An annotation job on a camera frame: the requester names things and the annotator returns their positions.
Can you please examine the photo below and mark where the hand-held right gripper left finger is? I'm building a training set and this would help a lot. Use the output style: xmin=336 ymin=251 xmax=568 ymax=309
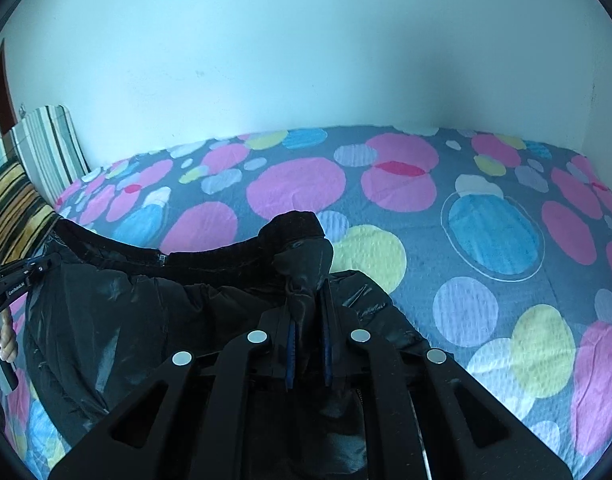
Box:
xmin=48 ymin=305 xmax=301 ymax=480

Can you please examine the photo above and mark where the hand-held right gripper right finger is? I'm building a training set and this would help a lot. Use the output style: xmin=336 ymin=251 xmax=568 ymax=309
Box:
xmin=320 ymin=282 xmax=574 ymax=480

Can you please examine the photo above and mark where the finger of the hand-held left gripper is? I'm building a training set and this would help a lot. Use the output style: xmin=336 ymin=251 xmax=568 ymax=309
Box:
xmin=26 ymin=254 xmax=63 ymax=275

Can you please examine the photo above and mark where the black puffer jacket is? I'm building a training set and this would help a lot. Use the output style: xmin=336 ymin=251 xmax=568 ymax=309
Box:
xmin=23 ymin=210 xmax=454 ymax=480

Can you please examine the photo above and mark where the person's left hand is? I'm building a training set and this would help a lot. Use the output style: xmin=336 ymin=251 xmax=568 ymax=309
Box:
xmin=0 ymin=306 xmax=20 ymax=392

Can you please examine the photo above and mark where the striped brown pillow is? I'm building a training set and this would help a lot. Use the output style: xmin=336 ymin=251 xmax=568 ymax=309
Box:
xmin=0 ymin=160 xmax=58 ymax=267

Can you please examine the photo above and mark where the striped headboard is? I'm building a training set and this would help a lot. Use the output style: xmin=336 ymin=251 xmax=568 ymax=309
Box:
xmin=0 ymin=105 xmax=90 ymax=203

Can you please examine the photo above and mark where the dark red door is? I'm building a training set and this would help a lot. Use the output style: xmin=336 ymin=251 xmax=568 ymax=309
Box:
xmin=0 ymin=40 xmax=18 ymax=137

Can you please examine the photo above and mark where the bed with polka dot sheet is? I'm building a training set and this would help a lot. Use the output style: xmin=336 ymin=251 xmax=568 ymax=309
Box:
xmin=0 ymin=125 xmax=612 ymax=480

